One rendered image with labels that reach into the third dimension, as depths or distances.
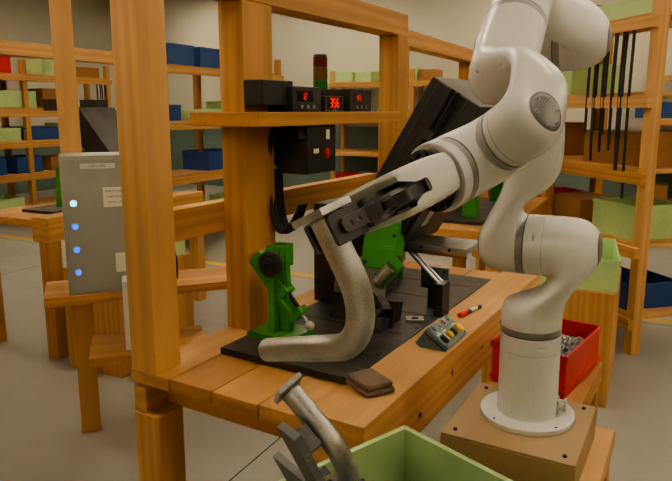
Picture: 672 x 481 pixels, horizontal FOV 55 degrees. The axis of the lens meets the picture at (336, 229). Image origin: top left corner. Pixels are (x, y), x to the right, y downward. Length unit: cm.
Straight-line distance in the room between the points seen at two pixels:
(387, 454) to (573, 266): 49
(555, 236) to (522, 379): 30
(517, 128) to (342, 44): 1136
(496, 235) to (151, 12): 95
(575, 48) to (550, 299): 47
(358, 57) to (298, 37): 129
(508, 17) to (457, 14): 1040
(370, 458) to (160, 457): 77
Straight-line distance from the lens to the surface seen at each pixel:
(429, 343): 181
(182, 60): 733
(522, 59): 79
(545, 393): 139
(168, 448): 186
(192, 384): 167
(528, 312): 131
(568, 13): 113
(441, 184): 68
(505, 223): 128
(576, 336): 210
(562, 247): 127
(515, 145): 74
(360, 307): 64
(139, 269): 169
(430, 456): 124
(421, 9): 1155
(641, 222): 438
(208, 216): 192
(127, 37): 165
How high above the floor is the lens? 155
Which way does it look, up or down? 10 degrees down
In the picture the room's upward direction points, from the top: straight up
